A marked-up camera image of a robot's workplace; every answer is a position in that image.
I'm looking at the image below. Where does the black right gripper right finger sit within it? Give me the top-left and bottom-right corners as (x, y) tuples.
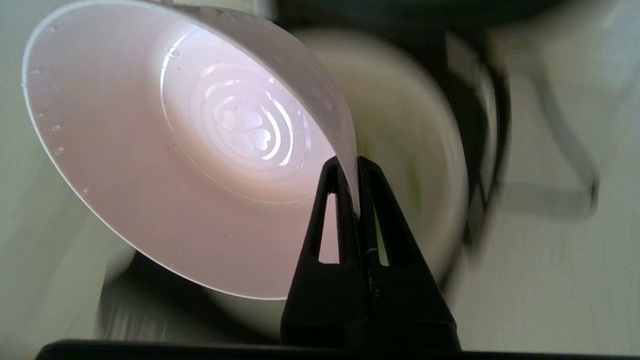
(358, 156), (461, 351)

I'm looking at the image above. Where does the pink plastic bowl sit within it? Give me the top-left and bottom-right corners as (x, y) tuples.
(21, 0), (361, 301)

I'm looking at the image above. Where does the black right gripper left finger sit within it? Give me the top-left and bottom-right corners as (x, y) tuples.
(280, 156), (373, 348)

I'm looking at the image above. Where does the beige inner cooking pot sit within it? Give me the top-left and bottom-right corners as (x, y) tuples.
(290, 27), (471, 296)

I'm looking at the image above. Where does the black Midea rice cooker base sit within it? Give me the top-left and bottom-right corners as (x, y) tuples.
(97, 0), (566, 346)

